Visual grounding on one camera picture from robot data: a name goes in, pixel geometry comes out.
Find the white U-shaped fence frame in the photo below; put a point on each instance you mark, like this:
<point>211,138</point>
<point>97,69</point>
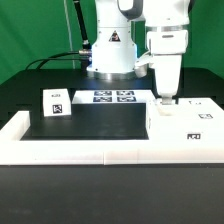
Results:
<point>15,151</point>

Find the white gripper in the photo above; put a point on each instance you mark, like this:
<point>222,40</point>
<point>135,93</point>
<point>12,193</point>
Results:
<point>166,46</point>

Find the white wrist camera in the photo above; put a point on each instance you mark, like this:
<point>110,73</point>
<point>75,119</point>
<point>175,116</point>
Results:
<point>143,63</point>

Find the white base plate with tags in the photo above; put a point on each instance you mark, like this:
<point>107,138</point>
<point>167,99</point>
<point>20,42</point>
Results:
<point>112,96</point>

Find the white cabinet body box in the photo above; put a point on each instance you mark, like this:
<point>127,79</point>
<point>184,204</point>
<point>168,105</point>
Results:
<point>164,126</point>

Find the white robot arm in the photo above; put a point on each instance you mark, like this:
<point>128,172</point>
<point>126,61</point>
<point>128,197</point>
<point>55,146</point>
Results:
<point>114,54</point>

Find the white tagged cabinet top block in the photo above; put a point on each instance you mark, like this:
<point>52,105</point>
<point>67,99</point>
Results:
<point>56,102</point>

